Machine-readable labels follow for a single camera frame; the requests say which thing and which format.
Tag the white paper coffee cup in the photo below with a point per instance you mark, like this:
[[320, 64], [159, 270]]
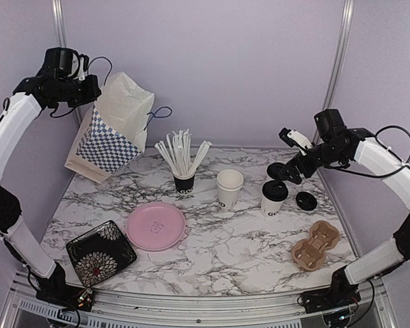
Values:
[[270, 208], [274, 175]]

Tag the bundle of wrapped white straws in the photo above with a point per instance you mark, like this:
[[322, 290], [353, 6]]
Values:
[[176, 151]]

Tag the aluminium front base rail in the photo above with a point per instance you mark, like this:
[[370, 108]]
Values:
[[127, 309]]

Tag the right aluminium frame post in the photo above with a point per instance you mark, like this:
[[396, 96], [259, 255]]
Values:
[[340, 53]]

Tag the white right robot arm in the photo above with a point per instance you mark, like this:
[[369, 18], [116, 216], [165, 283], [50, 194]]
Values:
[[371, 187]]

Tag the pink round plate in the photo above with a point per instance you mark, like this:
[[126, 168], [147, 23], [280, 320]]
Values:
[[155, 226]]

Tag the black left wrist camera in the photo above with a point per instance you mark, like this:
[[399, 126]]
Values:
[[64, 63]]

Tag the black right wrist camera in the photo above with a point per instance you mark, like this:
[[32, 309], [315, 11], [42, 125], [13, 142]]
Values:
[[329, 123]]

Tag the blue checkered paper bag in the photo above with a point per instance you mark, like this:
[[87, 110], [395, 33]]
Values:
[[114, 131]]

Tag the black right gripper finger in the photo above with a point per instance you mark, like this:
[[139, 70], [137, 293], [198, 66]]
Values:
[[287, 170], [291, 177]]

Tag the stack of black lids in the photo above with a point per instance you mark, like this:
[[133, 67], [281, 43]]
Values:
[[306, 201]]

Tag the brown cardboard cup carrier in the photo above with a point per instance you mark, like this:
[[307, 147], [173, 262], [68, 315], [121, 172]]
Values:
[[309, 254]]

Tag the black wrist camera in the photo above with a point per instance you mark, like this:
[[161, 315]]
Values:
[[329, 123], [64, 63]]

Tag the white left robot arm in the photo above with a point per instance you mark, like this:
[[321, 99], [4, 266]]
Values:
[[27, 101]]

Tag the stack of white paper cups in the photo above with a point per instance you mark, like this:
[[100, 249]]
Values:
[[229, 184]]

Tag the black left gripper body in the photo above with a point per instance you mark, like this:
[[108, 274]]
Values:
[[76, 95]]

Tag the black cup holding straws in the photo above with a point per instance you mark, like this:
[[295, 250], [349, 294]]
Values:
[[184, 184]]

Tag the black floral square plate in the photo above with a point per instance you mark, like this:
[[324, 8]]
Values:
[[100, 253]]

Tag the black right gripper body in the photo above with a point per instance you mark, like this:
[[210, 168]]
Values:
[[327, 155]]

